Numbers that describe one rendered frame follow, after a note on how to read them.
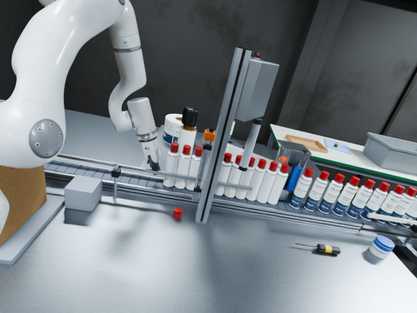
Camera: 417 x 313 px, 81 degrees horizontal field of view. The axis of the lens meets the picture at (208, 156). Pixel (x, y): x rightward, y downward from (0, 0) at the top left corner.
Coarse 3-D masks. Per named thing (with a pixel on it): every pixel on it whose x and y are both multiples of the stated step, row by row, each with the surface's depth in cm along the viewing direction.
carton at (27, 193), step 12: (0, 168) 64; (12, 168) 68; (24, 168) 73; (36, 168) 79; (0, 180) 64; (12, 180) 69; (24, 180) 74; (36, 180) 80; (12, 192) 70; (24, 192) 75; (36, 192) 82; (12, 204) 71; (24, 204) 77; (36, 204) 83; (12, 216) 72; (24, 216) 78; (12, 228) 73; (0, 240) 69
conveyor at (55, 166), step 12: (48, 168) 102; (60, 168) 104; (72, 168) 106; (84, 168) 108; (96, 168) 110; (108, 180) 104; (120, 180) 106; (132, 180) 108; (144, 180) 110; (156, 180) 112; (180, 192) 107; (192, 192) 109; (264, 204) 112; (276, 204) 115; (288, 204) 117; (324, 216) 114; (336, 216) 116
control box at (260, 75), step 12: (252, 60) 73; (252, 72) 74; (264, 72) 76; (276, 72) 85; (252, 84) 75; (264, 84) 80; (240, 96) 78; (252, 96) 76; (264, 96) 85; (240, 108) 79; (252, 108) 80; (264, 108) 90
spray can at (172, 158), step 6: (174, 144) 101; (174, 150) 101; (168, 156) 102; (174, 156) 102; (168, 162) 103; (174, 162) 103; (168, 168) 104; (174, 168) 105; (168, 180) 107; (174, 180) 109; (168, 186) 108
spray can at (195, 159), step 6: (198, 150) 102; (192, 156) 104; (198, 156) 103; (192, 162) 104; (198, 162) 103; (192, 168) 105; (198, 168) 105; (192, 174) 106; (186, 186) 110; (192, 186) 109
